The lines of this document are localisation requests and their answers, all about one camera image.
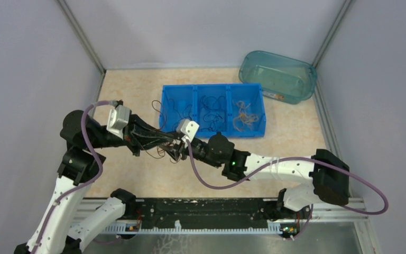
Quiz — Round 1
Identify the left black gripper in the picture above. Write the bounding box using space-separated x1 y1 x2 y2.
89 108 174 155

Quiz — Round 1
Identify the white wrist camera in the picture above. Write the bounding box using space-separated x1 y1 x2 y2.
106 105 132 139
176 119 200 145

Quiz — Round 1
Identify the teal translucent plastic tub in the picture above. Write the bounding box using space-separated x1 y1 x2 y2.
238 50 318 105

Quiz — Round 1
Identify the pink thin cable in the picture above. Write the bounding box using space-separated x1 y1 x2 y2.
232 99 261 133

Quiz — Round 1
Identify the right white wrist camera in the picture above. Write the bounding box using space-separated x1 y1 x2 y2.
176 119 200 145

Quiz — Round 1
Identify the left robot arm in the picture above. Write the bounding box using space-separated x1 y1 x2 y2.
15 105 174 253

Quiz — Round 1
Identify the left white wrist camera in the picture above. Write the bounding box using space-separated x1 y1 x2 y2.
106 105 132 139

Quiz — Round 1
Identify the dark blue thin cable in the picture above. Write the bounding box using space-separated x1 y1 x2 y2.
198 94 229 133

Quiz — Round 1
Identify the blue divided plastic bin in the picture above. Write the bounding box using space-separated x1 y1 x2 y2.
159 84 266 138

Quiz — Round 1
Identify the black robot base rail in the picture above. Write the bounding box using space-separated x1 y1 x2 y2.
121 198 309 230

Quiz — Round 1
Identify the grey slotted cable duct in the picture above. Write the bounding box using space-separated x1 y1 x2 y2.
101 222 298 235

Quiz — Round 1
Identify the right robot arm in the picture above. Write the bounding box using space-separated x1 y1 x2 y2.
164 132 349 218

